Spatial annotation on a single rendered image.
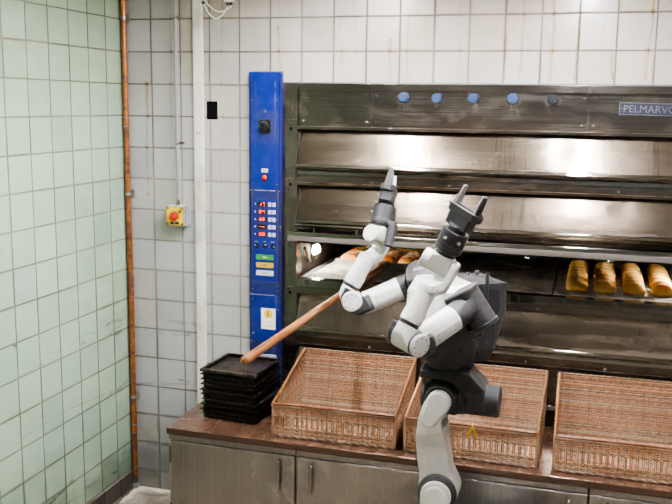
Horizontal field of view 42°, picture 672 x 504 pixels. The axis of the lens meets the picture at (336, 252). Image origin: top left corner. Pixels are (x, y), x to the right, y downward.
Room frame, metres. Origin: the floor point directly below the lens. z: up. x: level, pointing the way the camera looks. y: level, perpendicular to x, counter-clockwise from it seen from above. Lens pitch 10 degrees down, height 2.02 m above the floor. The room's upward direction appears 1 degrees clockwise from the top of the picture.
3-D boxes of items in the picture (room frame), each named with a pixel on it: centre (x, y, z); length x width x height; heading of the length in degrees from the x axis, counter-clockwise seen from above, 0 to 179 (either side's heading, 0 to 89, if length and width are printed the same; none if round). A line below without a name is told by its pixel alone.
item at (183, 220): (4.27, 0.77, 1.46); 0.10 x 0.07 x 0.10; 74
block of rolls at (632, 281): (4.16, -1.36, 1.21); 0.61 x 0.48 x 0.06; 164
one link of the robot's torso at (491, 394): (3.04, -0.46, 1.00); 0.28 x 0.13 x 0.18; 74
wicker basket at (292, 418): (3.80, -0.06, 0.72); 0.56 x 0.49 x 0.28; 75
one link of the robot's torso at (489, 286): (3.07, -0.43, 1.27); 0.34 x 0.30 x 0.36; 17
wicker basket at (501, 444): (3.63, -0.62, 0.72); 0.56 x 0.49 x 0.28; 73
